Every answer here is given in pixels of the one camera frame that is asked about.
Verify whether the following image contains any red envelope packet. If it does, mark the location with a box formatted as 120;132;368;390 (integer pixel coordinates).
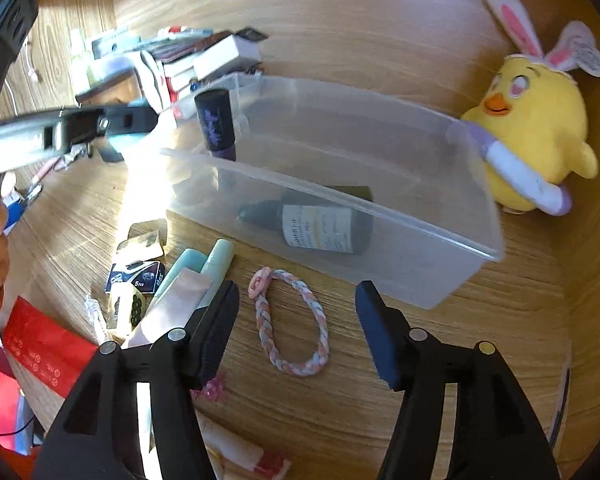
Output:
2;296;97;398

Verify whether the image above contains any blue Max staples box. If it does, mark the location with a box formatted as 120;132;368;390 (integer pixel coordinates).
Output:
104;260;166;295

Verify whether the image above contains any pale pink tube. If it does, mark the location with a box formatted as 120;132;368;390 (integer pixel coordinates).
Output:
122;269;212;349

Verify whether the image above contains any dark purple nail polish bottle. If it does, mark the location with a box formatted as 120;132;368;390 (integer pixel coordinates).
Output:
194;88;236;162

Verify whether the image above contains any pink white braided bracelet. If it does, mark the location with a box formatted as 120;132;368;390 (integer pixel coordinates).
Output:
247;265;330;378

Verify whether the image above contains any mint green tube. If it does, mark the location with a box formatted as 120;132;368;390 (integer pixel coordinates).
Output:
149;240;234;309

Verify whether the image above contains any pink red-capped tube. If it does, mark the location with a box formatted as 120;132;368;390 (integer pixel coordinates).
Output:
196;412;291;479

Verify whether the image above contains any stack of books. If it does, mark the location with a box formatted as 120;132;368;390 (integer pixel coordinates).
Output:
91;26;268;112

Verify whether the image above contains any white small box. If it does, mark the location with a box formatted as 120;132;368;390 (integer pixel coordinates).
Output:
193;35;262;80

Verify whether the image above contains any dark bottle with label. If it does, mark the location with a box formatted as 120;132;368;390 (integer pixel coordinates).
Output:
238;188;374;255

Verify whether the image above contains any clear plastic storage bin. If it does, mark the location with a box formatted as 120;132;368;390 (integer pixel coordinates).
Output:
166;74;505;309

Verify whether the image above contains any yellow chick plush toy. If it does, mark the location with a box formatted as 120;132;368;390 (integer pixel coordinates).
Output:
462;0;600;217

